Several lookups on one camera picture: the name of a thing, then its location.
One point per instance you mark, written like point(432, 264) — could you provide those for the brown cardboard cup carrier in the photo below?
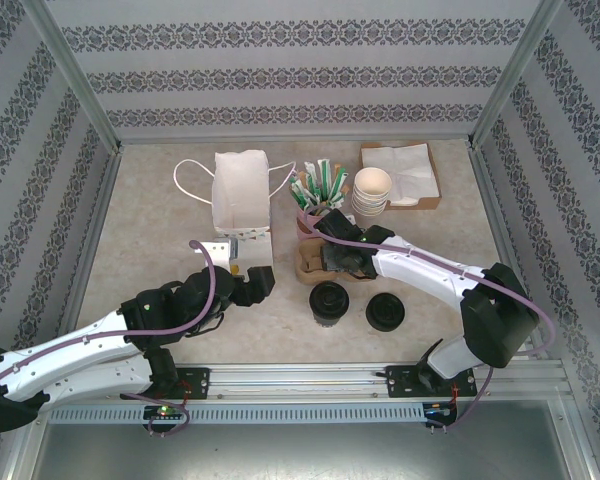
point(307, 267)

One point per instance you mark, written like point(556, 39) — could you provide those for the black plastic cup lid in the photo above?
point(329, 298)
point(386, 312)

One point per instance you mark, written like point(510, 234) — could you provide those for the white patterned paper bag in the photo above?
point(240, 190)

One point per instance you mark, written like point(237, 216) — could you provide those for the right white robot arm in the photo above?
point(420, 270)

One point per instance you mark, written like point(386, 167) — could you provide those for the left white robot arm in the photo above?
point(55, 355)

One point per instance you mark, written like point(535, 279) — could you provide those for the white paper cup dark print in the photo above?
point(372, 220)

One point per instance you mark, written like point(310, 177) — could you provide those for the pink cup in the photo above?
point(302, 225)

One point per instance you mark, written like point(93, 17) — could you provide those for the white paper napkin stack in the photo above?
point(405, 201)

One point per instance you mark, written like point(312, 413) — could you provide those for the black mounting plate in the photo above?
point(197, 382)
point(400, 382)

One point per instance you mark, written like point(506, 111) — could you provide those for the brown cardboard napkin tray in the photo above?
point(430, 205)

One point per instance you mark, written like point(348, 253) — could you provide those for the circuit board green light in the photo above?
point(165, 412)

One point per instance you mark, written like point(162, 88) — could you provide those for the small circuit board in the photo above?
point(437, 410)

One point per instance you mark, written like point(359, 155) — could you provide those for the aluminium back rail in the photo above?
point(300, 138)

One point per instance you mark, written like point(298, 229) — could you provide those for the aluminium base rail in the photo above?
point(300, 382)

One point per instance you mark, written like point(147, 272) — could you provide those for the aluminium frame post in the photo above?
point(513, 75)
point(76, 75)

